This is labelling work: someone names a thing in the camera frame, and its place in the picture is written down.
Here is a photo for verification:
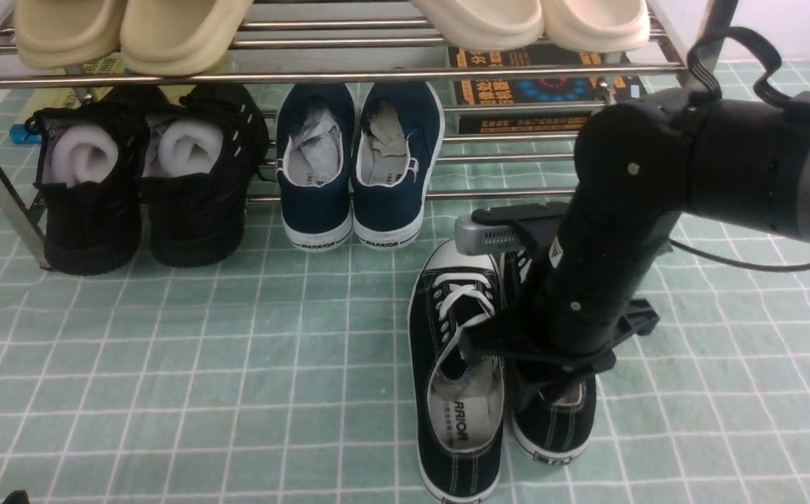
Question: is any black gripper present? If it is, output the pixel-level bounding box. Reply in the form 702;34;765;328
459;299;660;412

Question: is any black canvas sneaker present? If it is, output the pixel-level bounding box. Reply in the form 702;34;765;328
407;239;506;503
498;250;597;466

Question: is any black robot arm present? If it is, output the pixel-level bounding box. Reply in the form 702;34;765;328
456;88;810;409

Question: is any silver metal shoe rack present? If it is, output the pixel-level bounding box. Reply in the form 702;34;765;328
0;0;739;271

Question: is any green checked floor mat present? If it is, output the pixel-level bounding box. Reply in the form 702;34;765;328
0;59;810;504

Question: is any navy canvas shoe right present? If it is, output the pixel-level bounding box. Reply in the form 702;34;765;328
351;82;446;249

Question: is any navy canvas shoe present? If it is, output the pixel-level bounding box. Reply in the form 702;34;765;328
274;83;358;252
351;82;446;249

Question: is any black printed box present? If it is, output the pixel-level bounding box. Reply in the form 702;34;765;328
447;45;655;135

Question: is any navy canvas shoe left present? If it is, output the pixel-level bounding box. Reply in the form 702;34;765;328
274;83;358;252

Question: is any cream slipper far right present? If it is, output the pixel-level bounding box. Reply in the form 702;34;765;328
540;0;651;54

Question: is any cream slipper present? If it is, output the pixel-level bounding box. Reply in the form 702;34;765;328
540;0;651;54
411;1;543;53

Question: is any black knit sneaker right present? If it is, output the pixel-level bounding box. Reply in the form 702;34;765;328
137;83;270;268

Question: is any black knit sneaker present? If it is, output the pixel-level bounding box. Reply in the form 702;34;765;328
25;85;167;277
137;83;270;268

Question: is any black knit sneaker left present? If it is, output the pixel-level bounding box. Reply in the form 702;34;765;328
25;85;167;277

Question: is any beige slipper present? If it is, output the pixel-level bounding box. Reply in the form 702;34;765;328
120;1;253;77
12;1;127;70

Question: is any blue plastic object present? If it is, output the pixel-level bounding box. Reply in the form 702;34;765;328
8;124;42;146

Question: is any beige slipper far left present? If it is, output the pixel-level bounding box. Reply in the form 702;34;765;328
12;1;127;70

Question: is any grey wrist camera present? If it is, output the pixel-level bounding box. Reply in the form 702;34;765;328
454;203;573;257

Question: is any black cable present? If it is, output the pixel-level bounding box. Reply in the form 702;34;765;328
667;27;810;273

